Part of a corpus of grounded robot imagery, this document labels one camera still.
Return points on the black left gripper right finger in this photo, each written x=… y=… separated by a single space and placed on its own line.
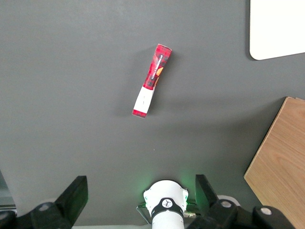
x=209 y=198

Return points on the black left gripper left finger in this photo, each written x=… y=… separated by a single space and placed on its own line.
x=71 y=200

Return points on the red cookie box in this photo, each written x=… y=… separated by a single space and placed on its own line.
x=152 y=78

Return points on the white tray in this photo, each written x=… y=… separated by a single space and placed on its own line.
x=277 y=27

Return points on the wooden board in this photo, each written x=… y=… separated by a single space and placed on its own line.
x=281 y=162

